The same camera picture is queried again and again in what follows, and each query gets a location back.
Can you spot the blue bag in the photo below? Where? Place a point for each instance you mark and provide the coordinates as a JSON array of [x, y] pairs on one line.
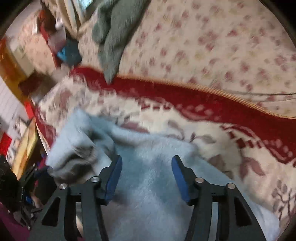
[[70, 54]]

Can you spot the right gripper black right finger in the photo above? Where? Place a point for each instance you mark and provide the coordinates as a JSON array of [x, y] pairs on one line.
[[235, 219]]

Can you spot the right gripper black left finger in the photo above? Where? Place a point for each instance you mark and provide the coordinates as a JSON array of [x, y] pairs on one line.
[[57, 220]]

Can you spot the red cream floral blanket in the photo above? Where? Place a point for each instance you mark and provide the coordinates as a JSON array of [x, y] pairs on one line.
[[246, 142]]

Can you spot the dark grey-green garment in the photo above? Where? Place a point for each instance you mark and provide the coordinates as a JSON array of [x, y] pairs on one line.
[[115, 25]]

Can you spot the beige curtain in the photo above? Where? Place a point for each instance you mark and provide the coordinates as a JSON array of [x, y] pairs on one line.
[[74, 14]]

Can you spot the small-flower print quilt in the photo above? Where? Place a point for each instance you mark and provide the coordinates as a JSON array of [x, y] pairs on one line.
[[239, 47]]

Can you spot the light grey fleece pants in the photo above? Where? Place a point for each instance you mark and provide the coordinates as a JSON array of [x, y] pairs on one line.
[[147, 204]]

